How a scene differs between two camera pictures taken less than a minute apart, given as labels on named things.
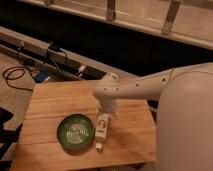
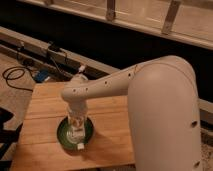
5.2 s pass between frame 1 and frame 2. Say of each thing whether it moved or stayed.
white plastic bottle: moved
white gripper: moved
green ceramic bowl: stayed
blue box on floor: stayed
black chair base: stayed
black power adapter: stayed
